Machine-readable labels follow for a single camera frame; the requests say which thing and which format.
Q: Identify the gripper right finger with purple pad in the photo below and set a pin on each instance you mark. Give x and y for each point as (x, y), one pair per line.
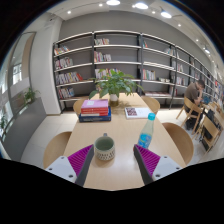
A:
(152, 166)

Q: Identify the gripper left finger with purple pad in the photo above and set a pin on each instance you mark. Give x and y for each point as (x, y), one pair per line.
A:
(73, 168)

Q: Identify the clear plastic water bottle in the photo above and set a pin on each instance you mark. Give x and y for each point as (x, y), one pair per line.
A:
(146, 134)

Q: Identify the wooden chair near left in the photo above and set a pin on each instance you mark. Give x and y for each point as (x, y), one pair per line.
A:
(55, 148)

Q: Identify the grey patterned ceramic mug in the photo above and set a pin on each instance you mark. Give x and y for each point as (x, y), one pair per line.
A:
(104, 148)

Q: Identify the wooden chair near right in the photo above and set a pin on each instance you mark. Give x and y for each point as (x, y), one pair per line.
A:
(181, 139)

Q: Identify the dark blue bottom book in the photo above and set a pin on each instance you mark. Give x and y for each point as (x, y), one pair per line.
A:
(94, 118)

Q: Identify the open white magazine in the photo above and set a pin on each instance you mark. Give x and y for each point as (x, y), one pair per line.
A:
(136, 112)

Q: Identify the wooden chair far right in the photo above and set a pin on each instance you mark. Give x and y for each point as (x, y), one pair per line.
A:
(152, 103)

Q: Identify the wooden chair far left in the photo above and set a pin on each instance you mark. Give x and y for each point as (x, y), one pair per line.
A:
(77, 106)

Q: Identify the red book stack top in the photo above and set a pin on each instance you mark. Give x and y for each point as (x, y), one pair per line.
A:
(99, 106)

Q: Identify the wooden side chair front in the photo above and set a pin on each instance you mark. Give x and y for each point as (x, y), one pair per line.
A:
(208, 133)

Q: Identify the wooden side chair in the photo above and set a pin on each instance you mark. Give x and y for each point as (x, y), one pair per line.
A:
(208, 133)
(192, 111)

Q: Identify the wooden side chair back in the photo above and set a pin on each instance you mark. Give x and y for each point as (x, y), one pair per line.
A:
(192, 111)

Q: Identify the floor plant by window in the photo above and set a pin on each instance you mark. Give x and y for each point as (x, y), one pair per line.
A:
(30, 96)

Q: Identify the seated person in brown shirt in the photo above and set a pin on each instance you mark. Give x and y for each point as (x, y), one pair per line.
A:
(194, 94)

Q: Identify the green potted plant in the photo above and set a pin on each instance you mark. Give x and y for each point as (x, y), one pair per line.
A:
(113, 84)

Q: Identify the grey wall bookshelf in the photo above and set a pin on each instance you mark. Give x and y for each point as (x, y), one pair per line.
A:
(161, 69)

